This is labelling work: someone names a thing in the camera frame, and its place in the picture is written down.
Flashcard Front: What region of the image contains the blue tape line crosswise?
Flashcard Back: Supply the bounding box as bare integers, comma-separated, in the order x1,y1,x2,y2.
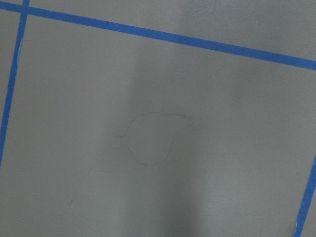
0,1,316,71

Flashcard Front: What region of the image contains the blue tape line lengthwise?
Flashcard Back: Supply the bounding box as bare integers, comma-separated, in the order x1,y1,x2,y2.
0,0,30,164

